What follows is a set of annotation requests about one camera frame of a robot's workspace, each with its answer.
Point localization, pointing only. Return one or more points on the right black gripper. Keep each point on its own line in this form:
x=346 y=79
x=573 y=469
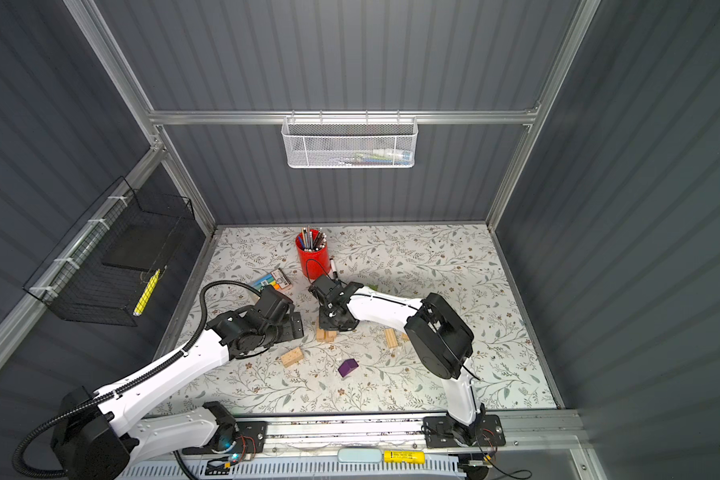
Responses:
x=323 y=322

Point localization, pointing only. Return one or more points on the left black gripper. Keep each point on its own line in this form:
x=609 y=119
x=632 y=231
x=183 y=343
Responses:
x=290 y=331

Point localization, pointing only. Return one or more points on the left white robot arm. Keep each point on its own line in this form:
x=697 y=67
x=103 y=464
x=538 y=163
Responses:
x=111 y=430

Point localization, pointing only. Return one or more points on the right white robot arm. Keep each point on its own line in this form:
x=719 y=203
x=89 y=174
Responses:
x=439 y=336

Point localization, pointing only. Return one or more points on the purple block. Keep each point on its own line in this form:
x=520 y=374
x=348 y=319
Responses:
x=347 y=367

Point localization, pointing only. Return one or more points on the red pen cup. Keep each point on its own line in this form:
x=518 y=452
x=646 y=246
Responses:
x=314 y=264

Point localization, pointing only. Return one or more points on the colourful crayon box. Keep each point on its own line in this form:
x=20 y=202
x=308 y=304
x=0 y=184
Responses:
x=275 y=278

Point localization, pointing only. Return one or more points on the pens in cup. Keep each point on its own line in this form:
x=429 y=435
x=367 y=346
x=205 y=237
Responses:
x=311 y=240

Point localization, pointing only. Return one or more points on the yellow marker in basket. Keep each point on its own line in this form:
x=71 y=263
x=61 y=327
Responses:
x=147 y=293

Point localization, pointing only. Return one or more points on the markers in white basket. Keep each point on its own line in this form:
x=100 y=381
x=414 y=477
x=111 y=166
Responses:
x=378 y=158

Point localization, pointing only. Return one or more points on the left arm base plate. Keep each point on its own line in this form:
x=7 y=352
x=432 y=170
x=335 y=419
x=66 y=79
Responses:
x=246 y=435

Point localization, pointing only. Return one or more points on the white wire basket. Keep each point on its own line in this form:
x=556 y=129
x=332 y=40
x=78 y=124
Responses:
x=316 y=144

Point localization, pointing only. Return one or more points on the black wire basket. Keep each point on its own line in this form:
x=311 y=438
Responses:
x=100 y=275

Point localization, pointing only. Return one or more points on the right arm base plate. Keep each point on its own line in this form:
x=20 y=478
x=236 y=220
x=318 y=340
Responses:
x=444 y=432

